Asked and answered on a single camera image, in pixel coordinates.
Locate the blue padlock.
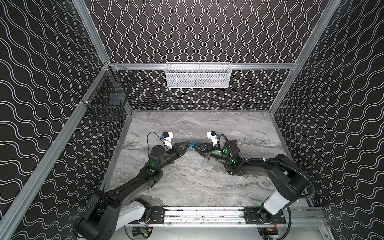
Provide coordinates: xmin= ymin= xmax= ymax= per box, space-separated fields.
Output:
xmin=189 ymin=143 xmax=196 ymax=151

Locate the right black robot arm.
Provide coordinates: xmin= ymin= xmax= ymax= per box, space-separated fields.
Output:
xmin=190 ymin=140 xmax=313 ymax=223

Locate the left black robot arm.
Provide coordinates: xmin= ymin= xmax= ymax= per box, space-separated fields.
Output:
xmin=73 ymin=142 xmax=191 ymax=240

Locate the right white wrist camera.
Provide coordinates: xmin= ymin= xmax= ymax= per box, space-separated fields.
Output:
xmin=207 ymin=131 xmax=218 ymax=147

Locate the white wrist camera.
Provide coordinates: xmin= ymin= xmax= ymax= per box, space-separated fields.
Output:
xmin=160 ymin=132 xmax=173 ymax=149
xmin=207 ymin=131 xmax=218 ymax=147

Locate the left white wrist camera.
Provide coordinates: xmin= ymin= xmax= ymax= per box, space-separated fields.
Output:
xmin=160 ymin=132 xmax=173 ymax=149

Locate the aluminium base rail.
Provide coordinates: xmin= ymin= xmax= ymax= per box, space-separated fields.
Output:
xmin=80 ymin=206 xmax=328 ymax=227

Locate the white wire mesh basket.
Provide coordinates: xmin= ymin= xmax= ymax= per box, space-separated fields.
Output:
xmin=165 ymin=62 xmax=232 ymax=89

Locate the black wire mesh basket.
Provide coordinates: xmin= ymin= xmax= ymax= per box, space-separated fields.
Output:
xmin=85 ymin=62 xmax=137 ymax=122

